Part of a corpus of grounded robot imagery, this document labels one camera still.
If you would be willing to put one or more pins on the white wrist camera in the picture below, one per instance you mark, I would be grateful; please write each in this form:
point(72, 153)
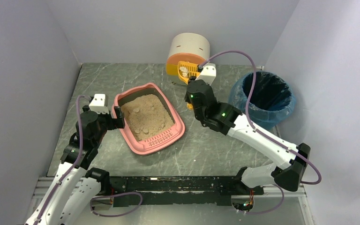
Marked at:
point(99, 104)
point(208, 73)

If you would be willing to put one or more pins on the beige cat litter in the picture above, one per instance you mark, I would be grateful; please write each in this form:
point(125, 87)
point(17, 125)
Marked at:
point(146, 117)

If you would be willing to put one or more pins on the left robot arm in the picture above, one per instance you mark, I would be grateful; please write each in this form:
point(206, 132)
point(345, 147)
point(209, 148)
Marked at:
point(75, 183)

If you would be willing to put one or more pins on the yellow litter scoop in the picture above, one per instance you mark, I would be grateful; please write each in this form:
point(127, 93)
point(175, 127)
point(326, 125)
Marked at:
point(187, 72)

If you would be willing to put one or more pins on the black bin with blue bag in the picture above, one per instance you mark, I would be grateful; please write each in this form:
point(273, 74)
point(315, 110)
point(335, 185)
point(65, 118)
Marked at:
point(272, 99)

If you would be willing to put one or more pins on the pink cat litter box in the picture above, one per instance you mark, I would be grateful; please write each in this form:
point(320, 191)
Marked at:
point(156, 142)

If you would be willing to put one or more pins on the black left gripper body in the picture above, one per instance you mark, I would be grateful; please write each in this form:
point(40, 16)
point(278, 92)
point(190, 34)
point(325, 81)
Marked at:
point(117, 117)

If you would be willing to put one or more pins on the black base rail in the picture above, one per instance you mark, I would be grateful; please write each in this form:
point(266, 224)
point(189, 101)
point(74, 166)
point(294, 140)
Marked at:
point(218, 190)

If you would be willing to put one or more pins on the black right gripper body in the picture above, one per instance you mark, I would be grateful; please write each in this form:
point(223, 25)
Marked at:
point(192, 82)

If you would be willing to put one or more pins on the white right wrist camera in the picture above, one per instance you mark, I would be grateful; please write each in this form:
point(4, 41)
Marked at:
point(208, 73)

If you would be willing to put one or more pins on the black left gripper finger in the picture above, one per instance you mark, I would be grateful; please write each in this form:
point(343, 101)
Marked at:
point(118, 123)
point(118, 114)

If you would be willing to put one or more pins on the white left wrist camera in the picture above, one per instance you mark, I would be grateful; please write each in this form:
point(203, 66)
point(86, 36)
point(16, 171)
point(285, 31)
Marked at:
point(99, 104)

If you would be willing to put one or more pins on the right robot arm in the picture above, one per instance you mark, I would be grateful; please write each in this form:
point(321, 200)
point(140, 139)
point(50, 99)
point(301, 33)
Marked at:
point(288, 165)

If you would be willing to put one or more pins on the round pastel drawer cabinet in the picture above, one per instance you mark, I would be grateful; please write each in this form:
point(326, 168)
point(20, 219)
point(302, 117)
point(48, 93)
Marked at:
point(190, 47)

